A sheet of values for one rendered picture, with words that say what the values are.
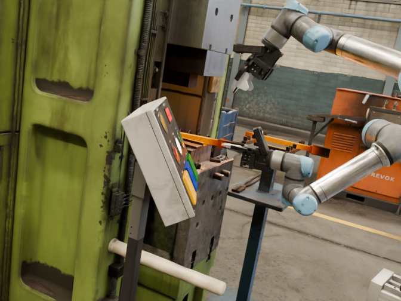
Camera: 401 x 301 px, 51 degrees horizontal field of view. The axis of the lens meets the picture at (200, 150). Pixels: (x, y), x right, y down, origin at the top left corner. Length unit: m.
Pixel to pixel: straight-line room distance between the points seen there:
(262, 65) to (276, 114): 8.01
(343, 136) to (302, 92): 4.27
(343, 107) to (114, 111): 3.99
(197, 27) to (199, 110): 0.54
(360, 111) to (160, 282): 3.77
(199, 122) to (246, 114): 7.67
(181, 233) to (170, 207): 0.66
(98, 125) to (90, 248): 0.44
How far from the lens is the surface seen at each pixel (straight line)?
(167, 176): 0.99
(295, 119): 9.35
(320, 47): 1.38
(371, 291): 1.41
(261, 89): 9.52
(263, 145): 1.61
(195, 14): 1.56
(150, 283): 1.84
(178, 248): 1.70
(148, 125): 0.97
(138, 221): 1.21
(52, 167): 1.69
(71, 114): 1.51
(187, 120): 2.01
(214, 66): 1.65
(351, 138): 5.13
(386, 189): 5.20
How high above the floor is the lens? 1.33
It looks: 12 degrees down
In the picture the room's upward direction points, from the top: 9 degrees clockwise
